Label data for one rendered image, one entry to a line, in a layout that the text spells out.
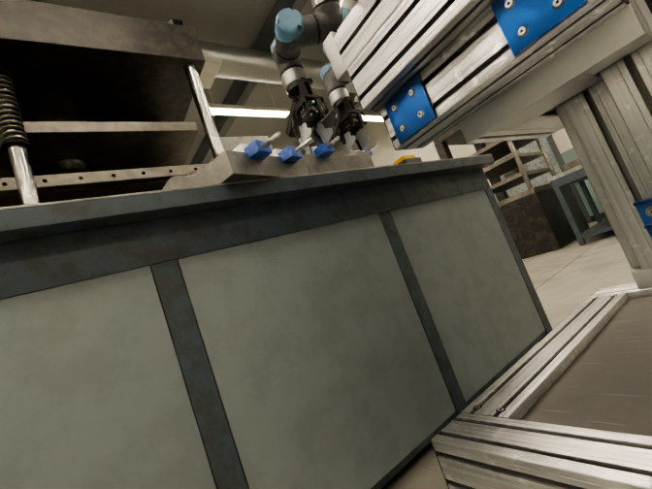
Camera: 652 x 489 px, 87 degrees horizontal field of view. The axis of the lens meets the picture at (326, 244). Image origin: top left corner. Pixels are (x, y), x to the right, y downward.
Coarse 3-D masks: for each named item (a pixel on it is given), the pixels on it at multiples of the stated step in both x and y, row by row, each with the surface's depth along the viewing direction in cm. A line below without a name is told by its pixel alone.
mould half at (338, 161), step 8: (336, 152) 104; (360, 152) 110; (368, 152) 112; (312, 160) 98; (320, 160) 100; (328, 160) 101; (336, 160) 103; (344, 160) 105; (352, 160) 107; (360, 160) 109; (368, 160) 111; (312, 168) 97; (320, 168) 99; (328, 168) 100; (336, 168) 102; (344, 168) 104; (352, 168) 106
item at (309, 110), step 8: (304, 80) 98; (288, 88) 101; (296, 88) 101; (304, 88) 98; (288, 96) 104; (296, 96) 102; (304, 96) 96; (312, 96) 98; (320, 96) 100; (304, 104) 98; (312, 104) 99; (320, 104) 100; (296, 112) 101; (304, 112) 98; (312, 112) 99; (320, 112) 99; (328, 112) 100; (304, 120) 100; (312, 120) 103
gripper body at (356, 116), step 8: (352, 96) 128; (336, 104) 128; (344, 104) 127; (352, 104) 127; (336, 112) 133; (344, 112) 129; (352, 112) 126; (360, 112) 128; (344, 120) 128; (352, 120) 124; (360, 120) 126; (344, 128) 129; (352, 128) 127; (360, 128) 130
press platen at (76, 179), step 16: (48, 176) 132; (64, 176) 135; (80, 176) 138; (96, 176) 141; (112, 176) 146; (128, 176) 148; (144, 176) 151; (160, 176) 155; (0, 192) 124; (16, 192) 127
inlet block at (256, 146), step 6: (270, 138) 74; (276, 138) 73; (240, 144) 76; (252, 144) 75; (258, 144) 74; (264, 144) 75; (270, 144) 74; (240, 150) 77; (246, 150) 76; (252, 150) 75; (258, 150) 74; (264, 150) 75; (270, 150) 77; (252, 156) 75; (258, 156) 76; (264, 156) 78
